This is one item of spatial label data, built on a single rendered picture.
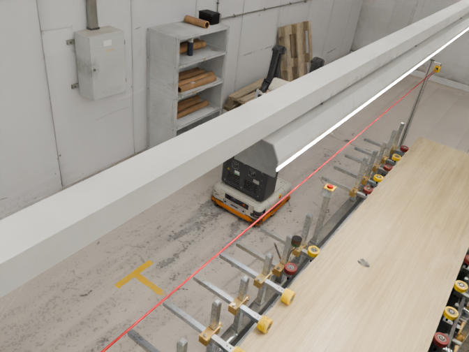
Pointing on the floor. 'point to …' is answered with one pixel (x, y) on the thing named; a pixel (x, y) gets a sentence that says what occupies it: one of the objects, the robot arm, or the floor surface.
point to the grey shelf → (157, 113)
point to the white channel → (183, 160)
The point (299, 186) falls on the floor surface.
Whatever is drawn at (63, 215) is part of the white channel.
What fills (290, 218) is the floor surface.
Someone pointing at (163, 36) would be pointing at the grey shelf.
